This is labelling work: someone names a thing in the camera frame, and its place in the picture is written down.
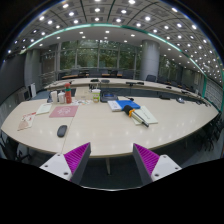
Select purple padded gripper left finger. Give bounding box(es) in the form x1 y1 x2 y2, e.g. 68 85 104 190
41 143 91 185

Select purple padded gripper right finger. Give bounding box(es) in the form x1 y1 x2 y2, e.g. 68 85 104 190
133 143 181 185

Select black computer mouse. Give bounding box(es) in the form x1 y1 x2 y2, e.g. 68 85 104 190
57 125 68 138

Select pink mouse pad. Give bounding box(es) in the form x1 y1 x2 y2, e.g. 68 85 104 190
50 106 78 118

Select white paper booklet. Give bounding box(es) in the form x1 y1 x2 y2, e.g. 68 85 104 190
36 103 52 115

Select white notebook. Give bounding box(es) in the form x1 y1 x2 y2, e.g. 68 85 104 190
108 101 121 112

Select blue folder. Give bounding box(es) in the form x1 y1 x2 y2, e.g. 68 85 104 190
116 100 140 110

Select red water bottle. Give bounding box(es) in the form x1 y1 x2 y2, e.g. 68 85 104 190
65 83 72 104

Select white cup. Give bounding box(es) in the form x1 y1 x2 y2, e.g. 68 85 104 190
58 92 65 104

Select green labelled cup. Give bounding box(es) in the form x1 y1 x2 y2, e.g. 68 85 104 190
92 89 101 103

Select black office chair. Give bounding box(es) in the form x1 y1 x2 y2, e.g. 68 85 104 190
146 75 156 82

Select grey concrete pillar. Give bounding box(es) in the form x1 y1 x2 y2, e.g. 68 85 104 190
140 40 160 80

